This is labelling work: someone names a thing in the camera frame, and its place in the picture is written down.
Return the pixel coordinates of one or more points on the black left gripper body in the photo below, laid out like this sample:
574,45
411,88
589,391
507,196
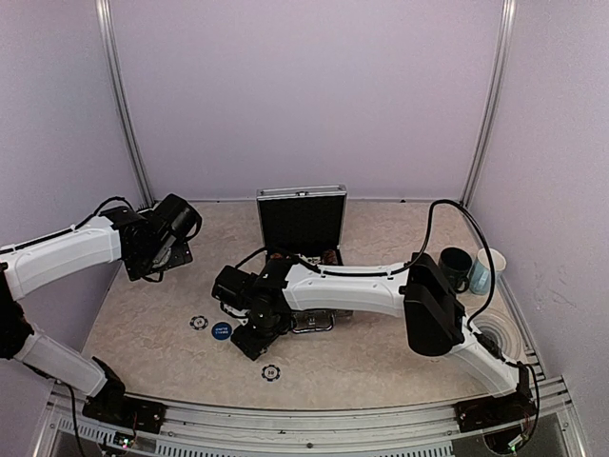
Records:
165,258

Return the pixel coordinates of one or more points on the single black white chip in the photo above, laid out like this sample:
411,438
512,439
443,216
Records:
271,373

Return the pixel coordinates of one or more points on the aluminium poker chip case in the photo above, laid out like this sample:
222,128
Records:
306,220

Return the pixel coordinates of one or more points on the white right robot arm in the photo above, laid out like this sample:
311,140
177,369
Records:
436,322

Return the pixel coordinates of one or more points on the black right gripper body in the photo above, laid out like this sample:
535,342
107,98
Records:
263,332

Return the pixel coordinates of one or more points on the light blue mug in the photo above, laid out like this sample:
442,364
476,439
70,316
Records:
480,273

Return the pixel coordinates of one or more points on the blue round button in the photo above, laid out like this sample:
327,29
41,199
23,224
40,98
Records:
222,331

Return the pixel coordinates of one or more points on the grey striped plate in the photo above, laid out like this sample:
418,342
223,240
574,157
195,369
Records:
503,331

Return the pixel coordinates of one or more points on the dark red chip row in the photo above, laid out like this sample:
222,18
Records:
330,258

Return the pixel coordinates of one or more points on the dark green mug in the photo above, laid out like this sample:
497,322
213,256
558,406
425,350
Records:
455,264

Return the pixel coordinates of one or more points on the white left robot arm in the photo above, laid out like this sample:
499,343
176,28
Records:
34,264

